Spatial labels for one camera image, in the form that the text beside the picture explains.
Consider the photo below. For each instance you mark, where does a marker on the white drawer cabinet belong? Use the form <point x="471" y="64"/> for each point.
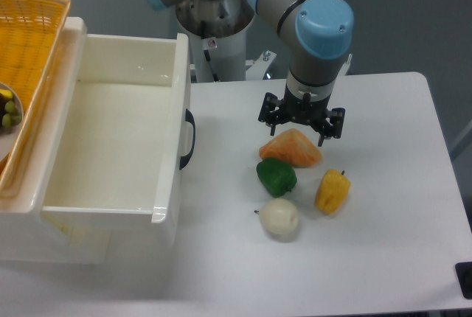
<point x="27" y="234"/>

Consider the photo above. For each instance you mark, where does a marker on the orange salmon slice toy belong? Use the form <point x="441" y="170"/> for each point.
<point x="293" y="148"/>

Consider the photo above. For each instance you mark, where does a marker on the white pear toy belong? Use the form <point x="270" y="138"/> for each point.
<point x="279" y="220"/>

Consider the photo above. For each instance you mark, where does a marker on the black drawer handle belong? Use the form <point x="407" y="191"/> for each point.
<point x="189" y="139"/>

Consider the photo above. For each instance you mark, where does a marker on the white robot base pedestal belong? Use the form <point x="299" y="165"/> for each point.
<point x="217" y="33"/>

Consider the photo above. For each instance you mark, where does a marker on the yellow woven basket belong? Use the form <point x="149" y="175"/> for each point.
<point x="30" y="31"/>

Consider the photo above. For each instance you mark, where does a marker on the green bell pepper toy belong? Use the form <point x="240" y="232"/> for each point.
<point x="276" y="176"/>

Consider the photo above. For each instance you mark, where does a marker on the yellow bell pepper toy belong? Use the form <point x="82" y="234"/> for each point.
<point x="332" y="191"/>

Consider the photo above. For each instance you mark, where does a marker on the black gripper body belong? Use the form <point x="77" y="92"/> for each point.
<point x="303" y="110"/>

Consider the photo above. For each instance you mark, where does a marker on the white plastic drawer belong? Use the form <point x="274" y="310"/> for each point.
<point x="117" y="164"/>

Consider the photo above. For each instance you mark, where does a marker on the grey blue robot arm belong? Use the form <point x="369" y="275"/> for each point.
<point x="318" y="33"/>

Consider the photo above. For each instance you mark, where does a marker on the plate with toy fruit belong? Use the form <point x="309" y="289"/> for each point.
<point x="11" y="119"/>

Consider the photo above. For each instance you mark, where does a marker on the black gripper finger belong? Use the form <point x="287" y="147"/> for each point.
<point x="272" y="112"/>
<point x="329" y="124"/>

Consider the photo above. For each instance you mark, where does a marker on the black corner object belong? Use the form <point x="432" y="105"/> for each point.
<point x="464" y="275"/>

